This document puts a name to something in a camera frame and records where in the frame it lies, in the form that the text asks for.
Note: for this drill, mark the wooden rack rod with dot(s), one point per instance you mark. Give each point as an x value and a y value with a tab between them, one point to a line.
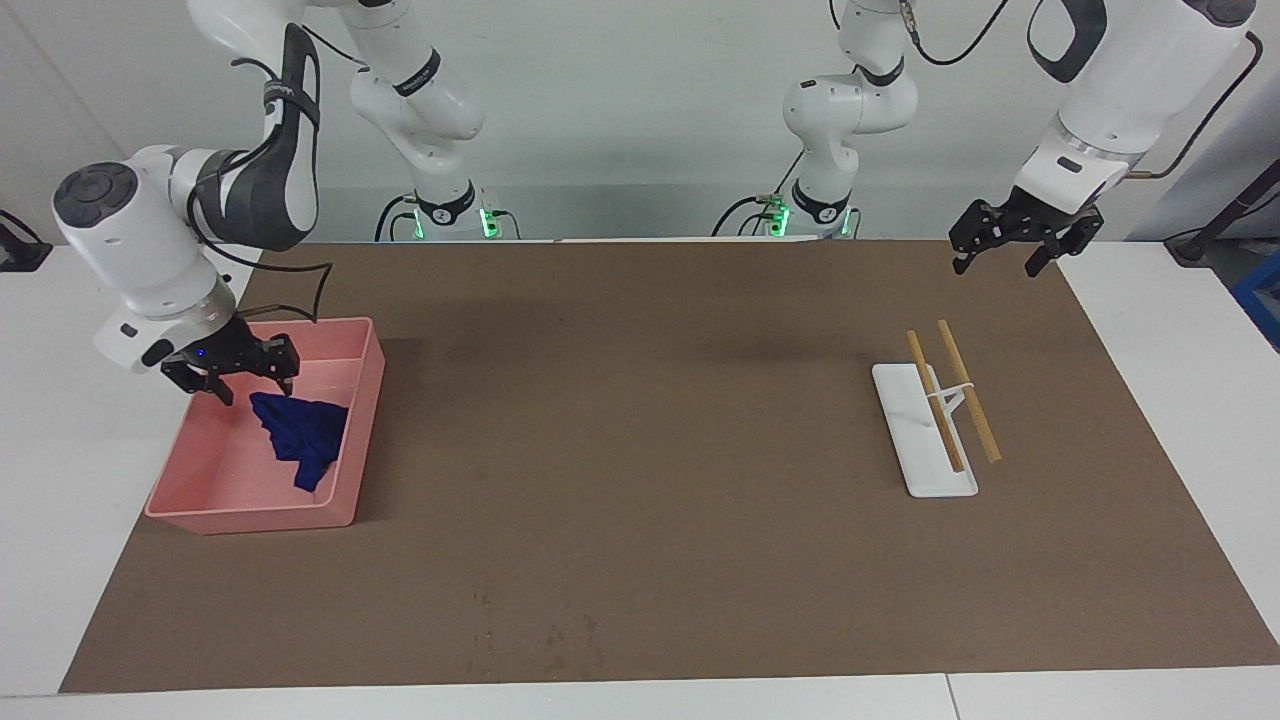
968	390
935	405

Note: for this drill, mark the pink plastic bin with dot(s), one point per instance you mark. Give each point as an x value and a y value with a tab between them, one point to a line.
220	470

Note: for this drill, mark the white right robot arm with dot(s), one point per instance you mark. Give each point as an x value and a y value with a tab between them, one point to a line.
130	250

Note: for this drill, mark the brown table mat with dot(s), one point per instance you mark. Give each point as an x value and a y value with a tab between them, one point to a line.
660	450

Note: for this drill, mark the white rack with wooden rods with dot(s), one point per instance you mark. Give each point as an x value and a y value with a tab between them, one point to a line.
925	470

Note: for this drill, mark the blue cloth towel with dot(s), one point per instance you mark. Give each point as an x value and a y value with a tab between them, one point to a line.
305	435

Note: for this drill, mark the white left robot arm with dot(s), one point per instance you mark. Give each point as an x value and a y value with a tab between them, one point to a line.
1130	80

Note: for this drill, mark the blue crate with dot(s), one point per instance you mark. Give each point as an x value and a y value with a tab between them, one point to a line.
1262	300

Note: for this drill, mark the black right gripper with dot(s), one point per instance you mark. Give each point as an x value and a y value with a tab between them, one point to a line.
225	355

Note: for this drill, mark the black stand with foot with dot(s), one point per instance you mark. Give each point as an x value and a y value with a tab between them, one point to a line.
1215	225

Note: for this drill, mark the black clamp device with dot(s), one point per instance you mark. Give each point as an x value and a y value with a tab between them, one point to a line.
20	250

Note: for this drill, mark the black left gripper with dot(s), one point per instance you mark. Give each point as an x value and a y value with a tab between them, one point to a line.
1040	215

